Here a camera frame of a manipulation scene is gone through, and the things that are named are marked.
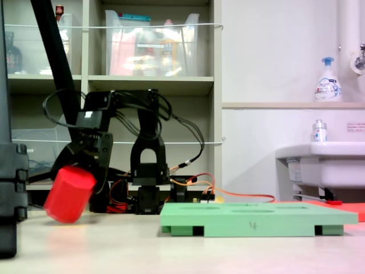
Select red octagonal pillar block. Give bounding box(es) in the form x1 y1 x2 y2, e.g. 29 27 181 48
43 165 97 224

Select black tripod brace bar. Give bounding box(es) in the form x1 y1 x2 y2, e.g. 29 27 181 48
28 168 58 183

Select low clear plastic bin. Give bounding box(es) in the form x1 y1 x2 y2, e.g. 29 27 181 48
11 114 72 185

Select beige shelf unit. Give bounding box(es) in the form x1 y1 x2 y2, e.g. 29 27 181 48
0 0 223 212

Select black tripod leg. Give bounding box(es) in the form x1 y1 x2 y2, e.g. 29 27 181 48
0 0 13 145
30 0 111 213

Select pink refill pouch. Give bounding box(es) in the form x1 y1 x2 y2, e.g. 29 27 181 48
109 31 136 76

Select tall clear plastic container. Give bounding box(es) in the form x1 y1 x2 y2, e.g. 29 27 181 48
39 13 75 75

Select dark glass bottle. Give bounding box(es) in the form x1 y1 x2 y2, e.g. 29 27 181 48
4 31 23 75

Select yellow refill pouch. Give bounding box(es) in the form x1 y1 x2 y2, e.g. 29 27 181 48
159 39 180 75

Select teal-topped box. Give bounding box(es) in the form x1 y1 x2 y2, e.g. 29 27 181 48
117 13 152 23

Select large clear storage bin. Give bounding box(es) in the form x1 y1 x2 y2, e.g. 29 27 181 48
104 10 200 77

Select green shape sorting board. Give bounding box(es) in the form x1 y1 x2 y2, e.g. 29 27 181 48
159 202 359 237

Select small clear silver-capped bottle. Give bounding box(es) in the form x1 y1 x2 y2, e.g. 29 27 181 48
310 119 329 143

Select white sink basin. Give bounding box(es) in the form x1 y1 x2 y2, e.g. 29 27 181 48
275 142 365 200

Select white blue pump soap bottle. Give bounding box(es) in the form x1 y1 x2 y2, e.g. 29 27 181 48
314 57 343 103

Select metal faucet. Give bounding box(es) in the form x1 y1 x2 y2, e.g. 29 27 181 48
350 43 365 75

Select white shelf guard cord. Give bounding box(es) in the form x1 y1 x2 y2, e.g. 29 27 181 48
4 22 224 31
11 136 226 145

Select black gripper motor wires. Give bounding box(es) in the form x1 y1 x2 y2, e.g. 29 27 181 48
42 88 86 129

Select black forearm wires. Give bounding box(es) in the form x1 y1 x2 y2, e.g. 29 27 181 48
112 88 173 135

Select orange and black wire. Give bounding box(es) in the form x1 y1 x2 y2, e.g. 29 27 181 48
168 114 276 204

